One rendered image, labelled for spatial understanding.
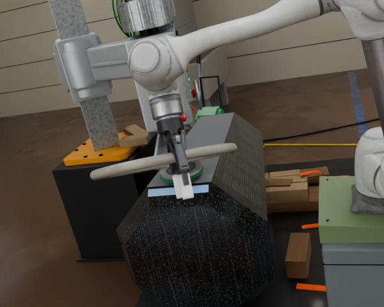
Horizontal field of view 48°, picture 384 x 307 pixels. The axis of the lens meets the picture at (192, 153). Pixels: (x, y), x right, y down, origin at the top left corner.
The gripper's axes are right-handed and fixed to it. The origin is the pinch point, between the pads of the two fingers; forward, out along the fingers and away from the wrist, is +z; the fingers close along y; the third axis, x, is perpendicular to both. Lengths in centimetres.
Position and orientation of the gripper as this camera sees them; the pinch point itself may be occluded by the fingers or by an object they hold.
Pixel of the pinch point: (183, 189)
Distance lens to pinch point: 121.6
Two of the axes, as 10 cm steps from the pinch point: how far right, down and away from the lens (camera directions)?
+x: -9.6, 1.9, -2.2
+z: 2.0, 9.8, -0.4
